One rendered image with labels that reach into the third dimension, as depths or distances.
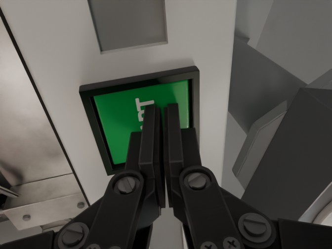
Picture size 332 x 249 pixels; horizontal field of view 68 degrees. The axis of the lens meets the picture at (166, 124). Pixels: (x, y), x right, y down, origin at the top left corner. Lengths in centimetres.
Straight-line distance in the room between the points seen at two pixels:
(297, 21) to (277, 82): 90
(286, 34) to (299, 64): 21
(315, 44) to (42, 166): 144
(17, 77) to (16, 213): 13
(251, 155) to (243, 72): 24
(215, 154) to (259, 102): 36
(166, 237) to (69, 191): 10
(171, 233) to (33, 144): 14
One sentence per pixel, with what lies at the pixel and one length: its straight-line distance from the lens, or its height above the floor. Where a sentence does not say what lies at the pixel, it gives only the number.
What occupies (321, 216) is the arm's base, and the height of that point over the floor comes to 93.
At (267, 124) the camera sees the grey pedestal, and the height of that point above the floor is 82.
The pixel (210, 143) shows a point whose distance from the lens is 15.
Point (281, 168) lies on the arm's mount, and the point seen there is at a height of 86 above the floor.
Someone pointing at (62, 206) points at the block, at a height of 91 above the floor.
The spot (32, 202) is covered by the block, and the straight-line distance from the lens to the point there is 26.
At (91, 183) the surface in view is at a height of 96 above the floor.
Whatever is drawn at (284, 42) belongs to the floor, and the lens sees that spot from 141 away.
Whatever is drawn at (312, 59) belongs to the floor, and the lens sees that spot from 157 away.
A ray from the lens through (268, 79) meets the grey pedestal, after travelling 55.
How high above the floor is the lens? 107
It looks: 52 degrees down
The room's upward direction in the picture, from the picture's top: 159 degrees clockwise
